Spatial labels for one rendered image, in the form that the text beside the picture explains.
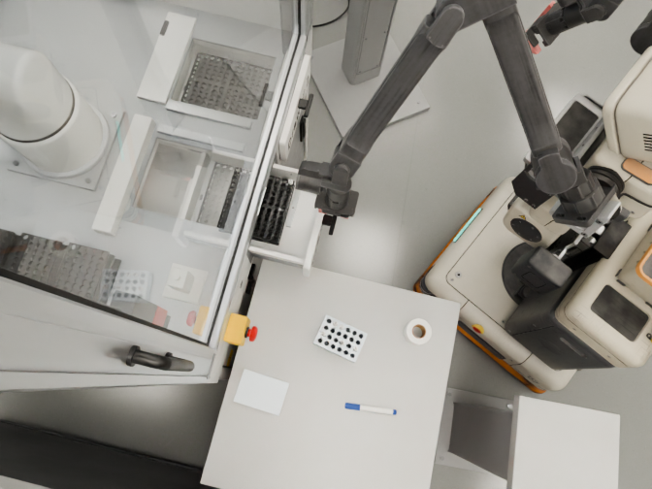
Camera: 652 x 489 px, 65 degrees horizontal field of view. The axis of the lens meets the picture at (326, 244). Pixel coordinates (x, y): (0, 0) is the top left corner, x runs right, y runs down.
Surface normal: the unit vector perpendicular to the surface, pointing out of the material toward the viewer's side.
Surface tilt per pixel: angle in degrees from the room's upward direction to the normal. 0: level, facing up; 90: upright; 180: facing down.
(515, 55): 57
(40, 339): 90
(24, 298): 90
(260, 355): 0
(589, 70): 0
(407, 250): 0
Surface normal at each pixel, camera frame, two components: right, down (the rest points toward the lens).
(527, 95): -0.23, 0.69
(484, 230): 0.04, -0.25
